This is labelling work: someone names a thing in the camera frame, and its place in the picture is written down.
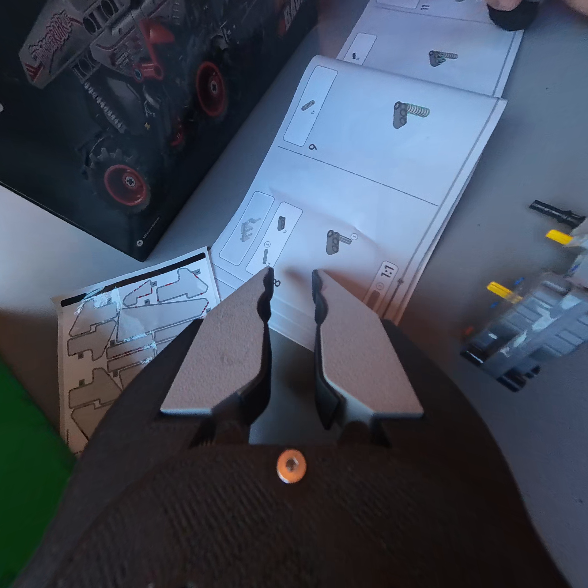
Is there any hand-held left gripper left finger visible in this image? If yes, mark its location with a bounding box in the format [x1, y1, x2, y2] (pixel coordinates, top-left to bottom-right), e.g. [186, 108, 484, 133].
[160, 268, 274, 429]

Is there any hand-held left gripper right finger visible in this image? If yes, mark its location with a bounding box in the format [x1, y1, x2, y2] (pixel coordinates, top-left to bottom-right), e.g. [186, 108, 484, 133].
[312, 269, 424, 431]

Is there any grey lego model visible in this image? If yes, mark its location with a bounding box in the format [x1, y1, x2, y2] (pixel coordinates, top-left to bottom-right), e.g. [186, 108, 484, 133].
[460, 271, 588, 392]

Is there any black lego axle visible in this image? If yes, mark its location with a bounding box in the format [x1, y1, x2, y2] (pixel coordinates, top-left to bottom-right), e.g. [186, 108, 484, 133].
[529, 199, 581, 228]

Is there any white lego instruction booklet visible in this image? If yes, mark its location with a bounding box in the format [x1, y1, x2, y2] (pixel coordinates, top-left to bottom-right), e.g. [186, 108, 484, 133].
[209, 0, 524, 352]

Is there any black lego set box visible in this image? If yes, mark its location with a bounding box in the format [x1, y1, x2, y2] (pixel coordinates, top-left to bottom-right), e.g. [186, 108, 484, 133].
[0, 0, 320, 262]

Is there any person's right hand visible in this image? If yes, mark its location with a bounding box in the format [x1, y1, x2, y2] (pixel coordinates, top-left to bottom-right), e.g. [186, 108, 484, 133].
[486, 0, 588, 13]

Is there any white sticker sheet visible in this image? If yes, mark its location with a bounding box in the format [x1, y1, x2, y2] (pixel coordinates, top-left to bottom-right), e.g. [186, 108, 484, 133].
[51, 247, 221, 456]

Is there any green mat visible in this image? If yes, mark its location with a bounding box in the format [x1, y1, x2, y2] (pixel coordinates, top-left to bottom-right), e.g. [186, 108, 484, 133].
[0, 357, 78, 588]

